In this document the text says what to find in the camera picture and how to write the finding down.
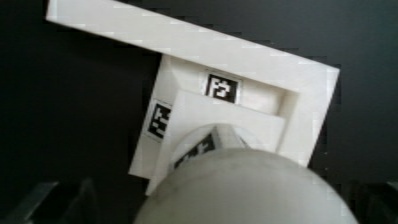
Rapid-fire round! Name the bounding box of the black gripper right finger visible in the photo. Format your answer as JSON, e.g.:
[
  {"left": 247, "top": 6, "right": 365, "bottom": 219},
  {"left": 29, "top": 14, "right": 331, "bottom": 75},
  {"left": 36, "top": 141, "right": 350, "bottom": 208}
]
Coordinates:
[{"left": 349, "top": 182, "right": 398, "bottom": 224}]

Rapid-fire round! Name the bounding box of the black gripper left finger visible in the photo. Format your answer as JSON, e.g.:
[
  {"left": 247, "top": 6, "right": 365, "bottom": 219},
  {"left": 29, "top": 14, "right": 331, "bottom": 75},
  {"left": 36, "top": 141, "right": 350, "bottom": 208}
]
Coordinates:
[{"left": 8, "top": 178, "right": 102, "bottom": 224}]

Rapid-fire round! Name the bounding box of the white lamp base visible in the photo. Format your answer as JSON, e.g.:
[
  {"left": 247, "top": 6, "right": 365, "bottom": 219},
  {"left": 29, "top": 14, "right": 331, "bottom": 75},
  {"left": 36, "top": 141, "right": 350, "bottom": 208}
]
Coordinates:
[{"left": 130, "top": 56, "right": 297, "bottom": 192}]

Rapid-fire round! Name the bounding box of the white L-shaped boundary frame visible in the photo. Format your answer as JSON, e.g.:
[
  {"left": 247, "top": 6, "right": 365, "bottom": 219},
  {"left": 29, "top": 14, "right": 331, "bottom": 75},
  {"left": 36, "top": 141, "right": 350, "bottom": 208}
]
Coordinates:
[{"left": 47, "top": 0, "right": 340, "bottom": 164}]

